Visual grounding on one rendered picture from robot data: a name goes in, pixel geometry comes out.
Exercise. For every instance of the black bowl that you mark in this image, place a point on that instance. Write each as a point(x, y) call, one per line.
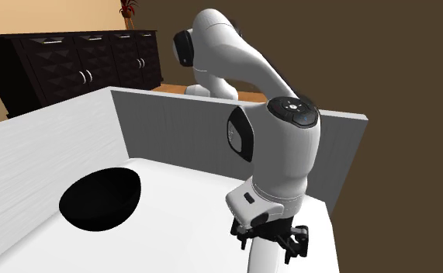
point(100, 200)

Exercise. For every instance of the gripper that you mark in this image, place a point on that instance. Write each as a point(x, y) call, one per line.
point(270, 228)

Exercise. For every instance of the potted plant on stand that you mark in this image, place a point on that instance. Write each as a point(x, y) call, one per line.
point(127, 9)

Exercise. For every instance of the white table with raised panels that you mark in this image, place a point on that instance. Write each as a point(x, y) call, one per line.
point(191, 230)

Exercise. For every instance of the white rounded cylinder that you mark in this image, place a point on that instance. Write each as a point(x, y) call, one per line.
point(266, 257)

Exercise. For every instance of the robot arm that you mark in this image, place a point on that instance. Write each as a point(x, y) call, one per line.
point(281, 151)

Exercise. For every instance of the black sideboard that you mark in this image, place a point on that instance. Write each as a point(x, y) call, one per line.
point(66, 68)

